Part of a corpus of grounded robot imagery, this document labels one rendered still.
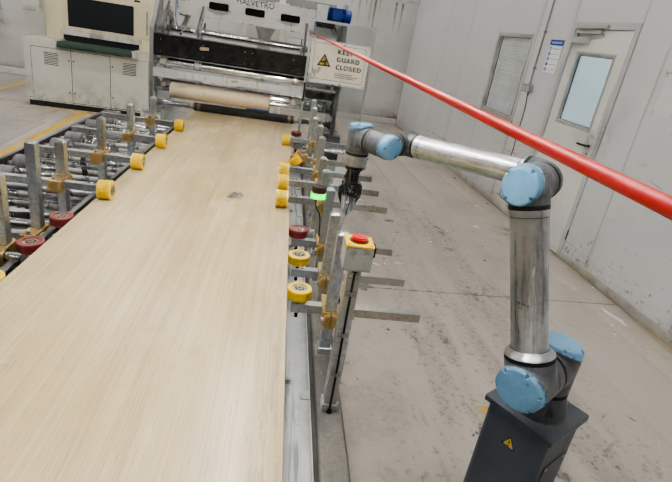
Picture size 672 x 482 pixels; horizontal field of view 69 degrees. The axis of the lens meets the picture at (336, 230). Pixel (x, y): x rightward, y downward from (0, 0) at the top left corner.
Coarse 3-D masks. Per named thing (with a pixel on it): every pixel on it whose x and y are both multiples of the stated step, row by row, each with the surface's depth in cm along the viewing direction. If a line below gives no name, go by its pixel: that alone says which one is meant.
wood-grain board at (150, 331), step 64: (192, 128) 345; (256, 128) 378; (128, 192) 213; (192, 192) 225; (256, 192) 239; (64, 256) 154; (128, 256) 161; (192, 256) 167; (256, 256) 175; (0, 320) 121; (64, 320) 125; (128, 320) 129; (192, 320) 133; (256, 320) 138; (0, 384) 102; (64, 384) 105; (128, 384) 108; (192, 384) 111; (256, 384) 114; (0, 448) 88; (64, 448) 90; (128, 448) 92; (192, 448) 94; (256, 448) 97
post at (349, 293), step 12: (348, 276) 122; (360, 276) 122; (348, 288) 123; (348, 300) 124; (348, 312) 125; (336, 324) 130; (348, 324) 127; (336, 336) 128; (348, 336) 129; (336, 348) 130; (336, 360) 131; (336, 372) 132; (336, 384) 134; (324, 396) 137; (336, 396) 136; (324, 408) 137; (336, 408) 137
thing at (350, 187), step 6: (348, 168) 189; (354, 168) 190; (360, 168) 189; (354, 174) 188; (342, 180) 196; (348, 180) 191; (354, 180) 188; (342, 186) 195; (348, 186) 191; (354, 186) 190; (360, 186) 189; (342, 192) 192; (348, 192) 191; (354, 192) 190; (360, 192) 190
